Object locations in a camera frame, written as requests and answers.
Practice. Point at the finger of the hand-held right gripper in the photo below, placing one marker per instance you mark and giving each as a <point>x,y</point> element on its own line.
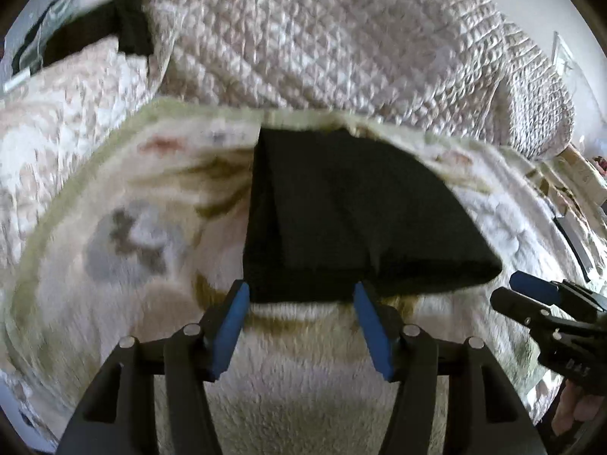
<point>514,304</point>
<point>533,286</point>

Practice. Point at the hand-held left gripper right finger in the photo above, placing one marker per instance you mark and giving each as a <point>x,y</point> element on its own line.
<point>374,336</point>

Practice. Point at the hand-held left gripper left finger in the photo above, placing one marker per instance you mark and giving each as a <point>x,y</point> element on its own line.
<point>232,327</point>

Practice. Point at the black pants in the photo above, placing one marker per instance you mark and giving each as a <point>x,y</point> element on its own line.
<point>355,208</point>

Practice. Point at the person's right hand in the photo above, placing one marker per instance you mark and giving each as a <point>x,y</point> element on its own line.
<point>581,410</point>

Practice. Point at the black flat object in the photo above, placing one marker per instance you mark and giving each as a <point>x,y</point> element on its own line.
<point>574,246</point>

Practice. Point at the printed fleece blanket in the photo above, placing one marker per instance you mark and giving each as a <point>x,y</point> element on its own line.
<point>294,388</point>

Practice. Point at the printed paper clutter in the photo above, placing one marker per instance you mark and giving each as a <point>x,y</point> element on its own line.
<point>578,173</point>

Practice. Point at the white translucent panel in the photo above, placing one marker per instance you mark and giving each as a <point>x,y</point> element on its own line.
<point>566,64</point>

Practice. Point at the pink floral quilted pillow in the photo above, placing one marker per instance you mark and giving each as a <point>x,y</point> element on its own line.
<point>57,104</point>

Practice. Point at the pink quilted bedspread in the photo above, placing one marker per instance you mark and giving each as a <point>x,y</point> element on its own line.
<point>355,42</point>

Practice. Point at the black cloth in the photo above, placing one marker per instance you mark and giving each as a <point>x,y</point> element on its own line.
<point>135,28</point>

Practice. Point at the white translucent bag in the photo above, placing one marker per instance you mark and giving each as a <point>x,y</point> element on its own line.
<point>71,4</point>

